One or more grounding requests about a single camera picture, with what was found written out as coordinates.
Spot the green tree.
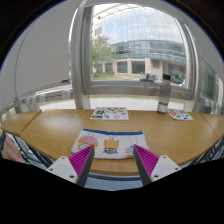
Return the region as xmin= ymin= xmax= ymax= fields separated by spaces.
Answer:
xmin=91 ymin=34 xmax=113 ymax=74

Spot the glass fronted building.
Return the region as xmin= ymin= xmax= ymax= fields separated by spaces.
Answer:
xmin=93 ymin=3 xmax=188 ymax=80

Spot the grey window handle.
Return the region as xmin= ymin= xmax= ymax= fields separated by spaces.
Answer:
xmin=139 ymin=73 xmax=155 ymax=84

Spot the grey window frame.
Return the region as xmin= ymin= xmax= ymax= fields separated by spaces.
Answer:
xmin=69 ymin=0 xmax=202 ymax=113

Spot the small colourful sticker sheet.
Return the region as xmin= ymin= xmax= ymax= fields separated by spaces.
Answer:
xmin=166 ymin=108 xmax=194 ymax=121

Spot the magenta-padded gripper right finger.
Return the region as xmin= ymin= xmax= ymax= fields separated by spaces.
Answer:
xmin=132 ymin=143 xmax=183 ymax=187

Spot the person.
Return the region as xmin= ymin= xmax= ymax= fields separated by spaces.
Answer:
xmin=0 ymin=132 xmax=27 ymax=165

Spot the large colourful sticker sheet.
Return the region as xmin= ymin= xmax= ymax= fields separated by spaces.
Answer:
xmin=90 ymin=106 xmax=130 ymax=121

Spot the white roller blind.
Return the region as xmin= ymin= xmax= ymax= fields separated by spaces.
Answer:
xmin=13 ymin=0 xmax=84 ymax=98

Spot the clear water bottle black cap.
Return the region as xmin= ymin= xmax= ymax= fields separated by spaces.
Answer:
xmin=156 ymin=73 xmax=172 ymax=116

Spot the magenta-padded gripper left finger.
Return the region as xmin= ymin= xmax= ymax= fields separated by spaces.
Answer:
xmin=45 ymin=144 xmax=96 ymax=188

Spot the white wall socket trunking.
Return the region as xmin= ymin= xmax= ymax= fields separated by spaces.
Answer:
xmin=17 ymin=87 xmax=73 ymax=108
xmin=199 ymin=95 xmax=224 ymax=115

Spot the white cartoon print towel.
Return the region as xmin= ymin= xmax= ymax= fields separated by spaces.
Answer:
xmin=70 ymin=128 xmax=150 ymax=160

